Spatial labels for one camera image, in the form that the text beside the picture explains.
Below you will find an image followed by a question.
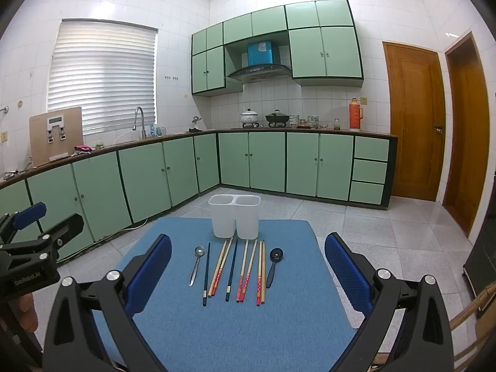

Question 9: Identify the black appliance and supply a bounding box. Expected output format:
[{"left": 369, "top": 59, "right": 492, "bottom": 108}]
[{"left": 463, "top": 232, "right": 496, "bottom": 314}]

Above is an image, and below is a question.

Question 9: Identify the green base cabinet run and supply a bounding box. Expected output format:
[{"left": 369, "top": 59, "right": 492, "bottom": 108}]
[{"left": 0, "top": 132, "right": 221, "bottom": 260}]

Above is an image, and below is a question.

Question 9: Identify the black wok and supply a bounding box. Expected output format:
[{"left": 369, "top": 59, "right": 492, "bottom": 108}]
[{"left": 265, "top": 109, "right": 290, "bottom": 125}]

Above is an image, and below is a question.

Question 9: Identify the cardboard box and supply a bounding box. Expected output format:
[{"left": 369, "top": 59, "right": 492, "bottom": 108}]
[{"left": 29, "top": 106, "right": 84, "bottom": 167}]

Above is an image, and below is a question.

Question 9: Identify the blue box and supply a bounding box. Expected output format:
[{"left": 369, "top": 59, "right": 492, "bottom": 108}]
[{"left": 247, "top": 40, "right": 277, "bottom": 66}]

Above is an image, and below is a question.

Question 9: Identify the person's left hand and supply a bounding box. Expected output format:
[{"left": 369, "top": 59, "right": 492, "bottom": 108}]
[{"left": 11, "top": 292, "right": 39, "bottom": 334}]

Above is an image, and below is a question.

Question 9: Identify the metal faucet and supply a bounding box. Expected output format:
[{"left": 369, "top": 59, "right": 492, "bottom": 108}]
[{"left": 134, "top": 106, "right": 148, "bottom": 140}]

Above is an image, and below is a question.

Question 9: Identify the wooden door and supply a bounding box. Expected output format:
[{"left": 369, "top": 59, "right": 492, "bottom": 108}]
[
  {"left": 383, "top": 41, "right": 445, "bottom": 202},
  {"left": 443, "top": 31, "right": 491, "bottom": 239}
]

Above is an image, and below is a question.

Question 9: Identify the black chopstick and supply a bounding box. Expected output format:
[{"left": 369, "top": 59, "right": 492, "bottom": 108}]
[
  {"left": 225, "top": 239, "right": 239, "bottom": 302},
  {"left": 202, "top": 242, "right": 211, "bottom": 307}
]

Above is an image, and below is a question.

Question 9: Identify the orange thermos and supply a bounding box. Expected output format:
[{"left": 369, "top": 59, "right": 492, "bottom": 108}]
[{"left": 348, "top": 98, "right": 365, "bottom": 131}]

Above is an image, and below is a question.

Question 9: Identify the metal spoon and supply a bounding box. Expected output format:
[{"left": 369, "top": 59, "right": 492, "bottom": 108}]
[{"left": 188, "top": 245, "right": 206, "bottom": 287}]

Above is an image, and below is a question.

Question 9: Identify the plain wooden chopstick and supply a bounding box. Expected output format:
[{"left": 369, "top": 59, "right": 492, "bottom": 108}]
[{"left": 261, "top": 240, "right": 267, "bottom": 305}]

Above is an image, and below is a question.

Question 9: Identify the green base cabinet with drawers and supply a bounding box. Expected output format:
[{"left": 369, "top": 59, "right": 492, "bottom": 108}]
[{"left": 217, "top": 130, "right": 399, "bottom": 210}]

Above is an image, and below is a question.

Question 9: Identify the blue table cloth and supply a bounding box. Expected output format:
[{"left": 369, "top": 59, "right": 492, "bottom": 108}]
[{"left": 92, "top": 217, "right": 359, "bottom": 372}]

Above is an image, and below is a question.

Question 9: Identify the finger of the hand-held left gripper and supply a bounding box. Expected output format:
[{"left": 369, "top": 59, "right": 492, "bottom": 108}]
[
  {"left": 0, "top": 201, "right": 47, "bottom": 247},
  {"left": 0, "top": 213, "right": 85, "bottom": 262}
]

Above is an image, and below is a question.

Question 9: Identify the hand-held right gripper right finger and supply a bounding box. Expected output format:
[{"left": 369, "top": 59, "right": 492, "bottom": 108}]
[{"left": 324, "top": 232, "right": 455, "bottom": 372}]

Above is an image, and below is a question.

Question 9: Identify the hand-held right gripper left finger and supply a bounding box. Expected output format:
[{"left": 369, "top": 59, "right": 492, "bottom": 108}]
[{"left": 42, "top": 234, "right": 173, "bottom": 372}]

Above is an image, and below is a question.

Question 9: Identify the black spoon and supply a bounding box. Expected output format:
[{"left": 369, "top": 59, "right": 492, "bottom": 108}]
[{"left": 265, "top": 247, "right": 284, "bottom": 288}]

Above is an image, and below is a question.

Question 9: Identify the red-handled wooden chopstick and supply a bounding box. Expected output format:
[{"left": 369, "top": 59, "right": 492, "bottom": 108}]
[
  {"left": 240, "top": 240, "right": 258, "bottom": 302},
  {"left": 256, "top": 241, "right": 263, "bottom": 306},
  {"left": 211, "top": 237, "right": 234, "bottom": 297},
  {"left": 208, "top": 239, "right": 229, "bottom": 298},
  {"left": 236, "top": 239, "right": 250, "bottom": 302}
]

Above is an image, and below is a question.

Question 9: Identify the white window blind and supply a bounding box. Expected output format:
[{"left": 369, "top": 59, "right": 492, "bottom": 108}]
[{"left": 46, "top": 19, "right": 159, "bottom": 134}]

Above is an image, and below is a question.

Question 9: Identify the wooden chair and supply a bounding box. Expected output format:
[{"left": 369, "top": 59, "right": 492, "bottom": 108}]
[{"left": 449, "top": 283, "right": 496, "bottom": 330}]

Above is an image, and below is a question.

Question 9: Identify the white cable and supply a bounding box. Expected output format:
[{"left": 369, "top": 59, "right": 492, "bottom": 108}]
[{"left": 97, "top": 217, "right": 150, "bottom": 241}]

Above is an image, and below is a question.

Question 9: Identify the white plastic utensil holder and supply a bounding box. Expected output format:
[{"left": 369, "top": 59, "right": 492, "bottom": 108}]
[{"left": 208, "top": 194, "right": 261, "bottom": 240}]

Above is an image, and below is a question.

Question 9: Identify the black range hood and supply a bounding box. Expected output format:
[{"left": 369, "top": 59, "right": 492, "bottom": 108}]
[{"left": 227, "top": 64, "right": 292, "bottom": 83}]

